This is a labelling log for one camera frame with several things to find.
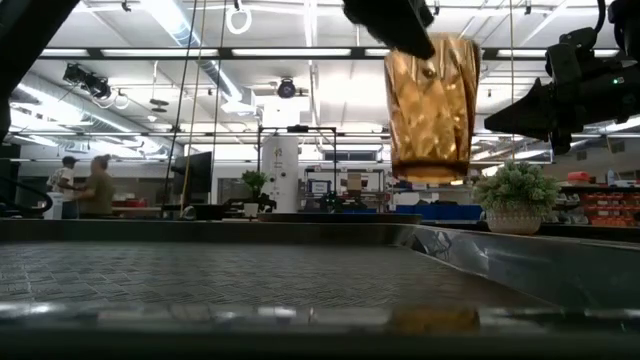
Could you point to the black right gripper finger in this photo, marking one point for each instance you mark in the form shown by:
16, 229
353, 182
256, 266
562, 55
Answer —
530, 117
561, 142

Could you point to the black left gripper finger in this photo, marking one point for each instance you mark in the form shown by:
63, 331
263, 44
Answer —
390, 22

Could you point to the amber translucent plastic cup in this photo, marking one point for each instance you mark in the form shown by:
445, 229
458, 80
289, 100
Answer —
430, 125

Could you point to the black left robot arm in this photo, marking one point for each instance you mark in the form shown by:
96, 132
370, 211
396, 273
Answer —
20, 40

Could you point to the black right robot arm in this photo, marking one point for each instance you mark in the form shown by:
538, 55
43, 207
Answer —
627, 25

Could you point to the black plastic serving tray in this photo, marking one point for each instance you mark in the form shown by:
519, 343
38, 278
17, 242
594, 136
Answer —
250, 270

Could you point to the green plant in white pot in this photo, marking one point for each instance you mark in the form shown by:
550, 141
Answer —
515, 192

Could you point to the red storage bins rack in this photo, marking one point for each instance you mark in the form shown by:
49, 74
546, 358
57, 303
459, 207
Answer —
610, 207

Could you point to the blue storage bins row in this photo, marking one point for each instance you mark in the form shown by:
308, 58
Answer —
440, 211

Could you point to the brown cardboard box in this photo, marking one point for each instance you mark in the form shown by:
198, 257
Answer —
354, 181

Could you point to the white cylindrical tank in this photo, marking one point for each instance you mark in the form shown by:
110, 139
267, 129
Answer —
280, 170

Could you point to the small leafy plant white pot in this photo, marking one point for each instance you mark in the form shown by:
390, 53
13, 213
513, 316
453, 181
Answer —
254, 182

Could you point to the black monitor on stand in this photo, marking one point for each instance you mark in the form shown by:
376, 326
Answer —
197, 175

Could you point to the black ceiling spotlight cluster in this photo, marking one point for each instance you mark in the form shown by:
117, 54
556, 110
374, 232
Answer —
90, 82

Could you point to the person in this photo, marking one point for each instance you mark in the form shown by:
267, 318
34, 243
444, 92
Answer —
64, 185
99, 192

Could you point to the white waste bin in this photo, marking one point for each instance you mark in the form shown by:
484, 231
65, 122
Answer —
52, 205

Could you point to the round black ceiling camera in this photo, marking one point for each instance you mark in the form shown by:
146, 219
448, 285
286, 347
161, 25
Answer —
286, 88

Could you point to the black metal frame stand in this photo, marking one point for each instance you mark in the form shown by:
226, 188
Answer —
297, 128

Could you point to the silver ceiling air duct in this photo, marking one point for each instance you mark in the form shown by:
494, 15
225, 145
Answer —
180, 30

